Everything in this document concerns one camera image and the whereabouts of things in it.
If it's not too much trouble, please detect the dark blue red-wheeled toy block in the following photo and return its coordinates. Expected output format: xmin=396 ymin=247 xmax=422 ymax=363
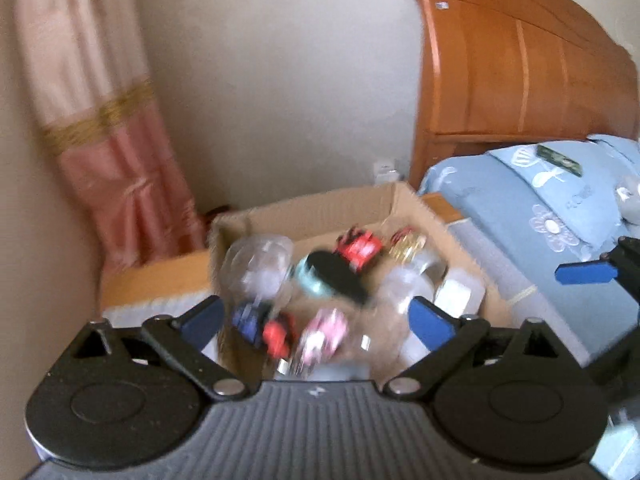
xmin=231 ymin=301 xmax=297 ymax=360

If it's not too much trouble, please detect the pink transparent earbud case keychain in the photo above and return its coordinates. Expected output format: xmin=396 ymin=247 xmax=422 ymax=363
xmin=295 ymin=309 xmax=349 ymax=368

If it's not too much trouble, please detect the black oval glasses case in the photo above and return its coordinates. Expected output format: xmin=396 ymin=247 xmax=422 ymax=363
xmin=308 ymin=250 xmax=369 ymax=306

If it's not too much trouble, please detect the mint green white round object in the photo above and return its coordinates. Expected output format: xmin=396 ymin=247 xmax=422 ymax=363
xmin=294 ymin=256 xmax=332 ymax=298

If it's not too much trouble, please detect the white plastic bottle with label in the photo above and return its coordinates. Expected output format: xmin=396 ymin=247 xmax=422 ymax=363
xmin=399 ymin=268 xmax=486 ymax=366

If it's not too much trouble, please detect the grey checkered blanket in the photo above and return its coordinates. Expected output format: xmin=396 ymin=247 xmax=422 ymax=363
xmin=98 ymin=216 xmax=640 ymax=480

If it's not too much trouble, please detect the clear plastic cup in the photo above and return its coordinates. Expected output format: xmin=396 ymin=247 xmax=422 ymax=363
xmin=359 ymin=266 xmax=435 ymax=359

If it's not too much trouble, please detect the wooden bedside table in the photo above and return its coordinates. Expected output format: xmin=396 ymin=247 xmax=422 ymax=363
xmin=100 ymin=250 xmax=210 ymax=311

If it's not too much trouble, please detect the light blue floral pillow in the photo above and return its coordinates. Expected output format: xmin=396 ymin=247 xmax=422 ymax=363
xmin=416 ymin=133 xmax=640 ymax=356

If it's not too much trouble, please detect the glass jar with gold contents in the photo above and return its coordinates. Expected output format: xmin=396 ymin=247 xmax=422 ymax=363
xmin=388 ymin=226 xmax=447 ymax=282

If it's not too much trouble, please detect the clear plastic round container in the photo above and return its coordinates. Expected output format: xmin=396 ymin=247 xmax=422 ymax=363
xmin=220 ymin=234 xmax=294 ymax=304

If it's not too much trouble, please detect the red black toy car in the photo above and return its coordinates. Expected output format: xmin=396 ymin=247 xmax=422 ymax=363
xmin=334 ymin=226 xmax=384 ymax=274

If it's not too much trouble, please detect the brown cardboard box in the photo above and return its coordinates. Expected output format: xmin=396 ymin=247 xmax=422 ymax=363
xmin=209 ymin=183 xmax=511 ymax=384

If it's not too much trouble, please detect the orange wooden headboard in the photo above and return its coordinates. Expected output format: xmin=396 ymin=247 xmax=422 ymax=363
xmin=409 ymin=0 xmax=639 ymax=188

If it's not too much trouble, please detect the pink gold curtain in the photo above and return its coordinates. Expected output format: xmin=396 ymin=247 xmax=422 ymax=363
xmin=15 ymin=0 xmax=205 ymax=270

